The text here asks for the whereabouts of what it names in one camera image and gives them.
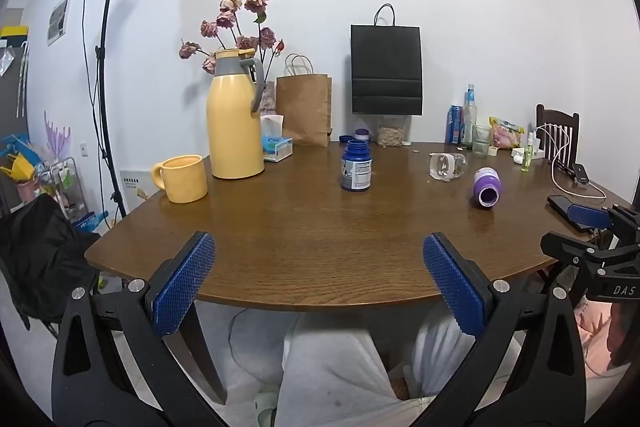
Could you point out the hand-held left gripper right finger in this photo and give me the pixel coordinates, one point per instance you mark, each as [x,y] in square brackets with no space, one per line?
[454,287]

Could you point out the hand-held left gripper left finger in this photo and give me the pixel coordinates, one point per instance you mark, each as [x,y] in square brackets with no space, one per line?
[184,283]

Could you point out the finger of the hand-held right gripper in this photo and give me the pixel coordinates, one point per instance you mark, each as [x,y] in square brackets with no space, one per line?
[565,247]
[590,217]

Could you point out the purple bottle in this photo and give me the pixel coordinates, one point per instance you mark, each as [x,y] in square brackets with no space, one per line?
[486,189]

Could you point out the black phone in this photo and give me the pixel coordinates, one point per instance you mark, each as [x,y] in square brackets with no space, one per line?
[560,204]

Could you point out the person's right leg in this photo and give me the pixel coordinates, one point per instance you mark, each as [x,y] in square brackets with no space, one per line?
[440,357]

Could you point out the person's leg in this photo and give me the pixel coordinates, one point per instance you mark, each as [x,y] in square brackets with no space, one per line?
[440,357]
[330,367]

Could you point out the white charger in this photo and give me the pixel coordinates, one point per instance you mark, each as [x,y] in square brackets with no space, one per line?
[539,152]

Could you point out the green spray bottle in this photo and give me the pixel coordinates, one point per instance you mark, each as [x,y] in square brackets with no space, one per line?
[527,157]

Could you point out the dark wooden chair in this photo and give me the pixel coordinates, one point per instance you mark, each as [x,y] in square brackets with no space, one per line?
[572,122]

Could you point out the yellow mug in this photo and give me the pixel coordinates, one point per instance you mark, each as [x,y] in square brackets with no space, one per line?
[182,179]

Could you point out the white cardboard box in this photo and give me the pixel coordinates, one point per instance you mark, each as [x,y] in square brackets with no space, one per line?
[135,189]

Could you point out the yellow pink snack packet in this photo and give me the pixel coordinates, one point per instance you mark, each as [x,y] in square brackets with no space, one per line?
[506,132]

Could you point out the clear jar lying down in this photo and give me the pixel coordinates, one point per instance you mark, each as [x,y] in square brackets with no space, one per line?
[447,167]

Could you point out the glass tumbler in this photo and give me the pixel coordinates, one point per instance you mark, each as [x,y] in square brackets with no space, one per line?
[481,142]

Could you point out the white slipper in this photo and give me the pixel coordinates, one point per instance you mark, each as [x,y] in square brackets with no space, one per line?
[265,404]

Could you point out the black cloth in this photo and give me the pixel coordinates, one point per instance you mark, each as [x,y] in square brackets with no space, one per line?
[40,252]

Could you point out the person's left leg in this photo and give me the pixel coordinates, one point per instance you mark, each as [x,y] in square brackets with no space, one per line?
[330,367]

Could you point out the blue pill bottle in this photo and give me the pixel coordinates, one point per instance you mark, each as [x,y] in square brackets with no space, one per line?
[356,167]

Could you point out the clear glass bottle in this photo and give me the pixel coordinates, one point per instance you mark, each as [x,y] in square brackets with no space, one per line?
[469,117]

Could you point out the blue drink can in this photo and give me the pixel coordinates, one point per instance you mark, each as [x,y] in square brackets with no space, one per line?
[454,124]

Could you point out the blue tissue box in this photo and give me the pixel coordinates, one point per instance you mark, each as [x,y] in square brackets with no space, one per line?
[277,149]

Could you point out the yellow thermos jug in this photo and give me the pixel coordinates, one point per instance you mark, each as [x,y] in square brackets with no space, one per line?
[234,127]

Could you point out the glass jar of oats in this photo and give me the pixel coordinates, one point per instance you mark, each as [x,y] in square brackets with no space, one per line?
[393,132]

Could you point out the small jar with purple lid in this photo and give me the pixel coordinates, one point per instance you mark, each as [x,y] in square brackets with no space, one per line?
[362,135]

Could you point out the blue bottle cap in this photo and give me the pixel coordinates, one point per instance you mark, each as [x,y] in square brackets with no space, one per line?
[345,139]

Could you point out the patterned vase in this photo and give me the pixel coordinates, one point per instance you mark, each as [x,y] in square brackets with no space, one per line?
[269,97]

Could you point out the brown paper bag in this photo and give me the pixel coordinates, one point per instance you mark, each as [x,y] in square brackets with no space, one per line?
[304,109]

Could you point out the black paper bag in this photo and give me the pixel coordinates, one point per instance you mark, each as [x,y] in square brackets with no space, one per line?
[386,72]

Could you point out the dried pink flowers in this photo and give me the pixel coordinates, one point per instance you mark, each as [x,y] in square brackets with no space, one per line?
[245,27]

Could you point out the white wall socket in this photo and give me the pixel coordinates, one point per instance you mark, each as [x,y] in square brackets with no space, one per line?
[84,149]

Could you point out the purple wall sticker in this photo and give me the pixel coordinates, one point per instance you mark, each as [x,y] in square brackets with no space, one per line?
[57,137]

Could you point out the wall picture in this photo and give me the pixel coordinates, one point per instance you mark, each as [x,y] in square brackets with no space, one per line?
[59,19]

